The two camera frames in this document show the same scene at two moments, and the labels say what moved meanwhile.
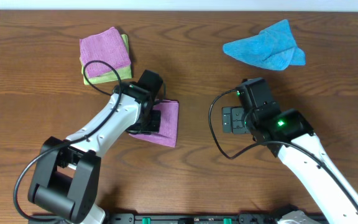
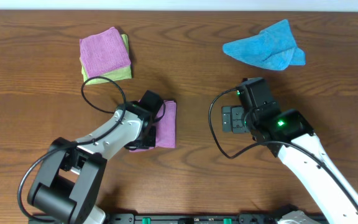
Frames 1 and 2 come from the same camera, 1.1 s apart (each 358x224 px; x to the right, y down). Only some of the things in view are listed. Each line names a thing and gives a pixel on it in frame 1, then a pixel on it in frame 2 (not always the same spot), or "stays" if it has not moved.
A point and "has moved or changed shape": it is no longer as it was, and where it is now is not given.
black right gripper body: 234,120 stays
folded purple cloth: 107,46 stays
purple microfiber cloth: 167,134 has moved or changed shape
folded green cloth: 125,73 stays
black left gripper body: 151,121 to 146,141
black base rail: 194,219 stays
